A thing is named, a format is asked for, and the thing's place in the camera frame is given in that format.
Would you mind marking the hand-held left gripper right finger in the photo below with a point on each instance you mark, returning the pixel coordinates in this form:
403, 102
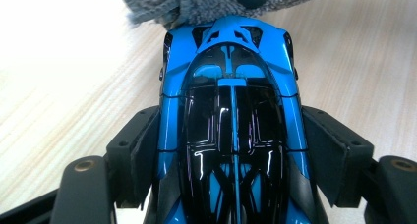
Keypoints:
344, 161

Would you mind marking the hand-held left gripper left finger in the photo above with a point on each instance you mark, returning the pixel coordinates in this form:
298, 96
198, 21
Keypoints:
131, 158

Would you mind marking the grey terry cloth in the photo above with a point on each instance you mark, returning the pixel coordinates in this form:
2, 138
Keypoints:
196, 4

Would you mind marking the blue toy car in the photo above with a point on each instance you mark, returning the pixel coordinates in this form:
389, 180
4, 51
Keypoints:
234, 119

